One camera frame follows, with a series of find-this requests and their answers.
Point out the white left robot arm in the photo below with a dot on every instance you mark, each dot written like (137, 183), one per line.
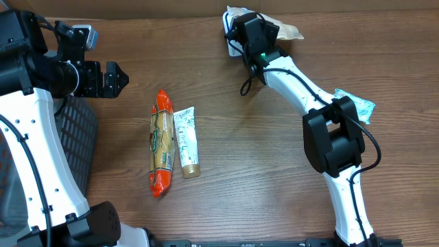
(41, 62)

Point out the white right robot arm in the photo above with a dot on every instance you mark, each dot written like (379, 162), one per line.
(333, 137)

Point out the white gold-capped cream tube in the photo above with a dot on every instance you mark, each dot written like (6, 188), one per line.
(184, 123)

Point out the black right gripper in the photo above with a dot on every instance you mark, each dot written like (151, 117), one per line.
(232, 31)

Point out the orange spaghetti packet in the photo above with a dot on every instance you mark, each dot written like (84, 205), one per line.
(162, 149)

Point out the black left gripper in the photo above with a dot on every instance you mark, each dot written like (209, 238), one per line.
(101, 79)

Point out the white barcode scanner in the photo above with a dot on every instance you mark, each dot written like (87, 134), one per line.
(234, 48)

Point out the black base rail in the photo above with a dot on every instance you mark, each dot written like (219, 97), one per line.
(312, 242)

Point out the grey plastic shopping basket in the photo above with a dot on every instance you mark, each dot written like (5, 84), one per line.
(77, 127)

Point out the beige grain snack pouch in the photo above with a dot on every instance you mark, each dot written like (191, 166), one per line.
(286, 32)

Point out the teal wet wipes pack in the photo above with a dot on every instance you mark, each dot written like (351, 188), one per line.
(364, 107)

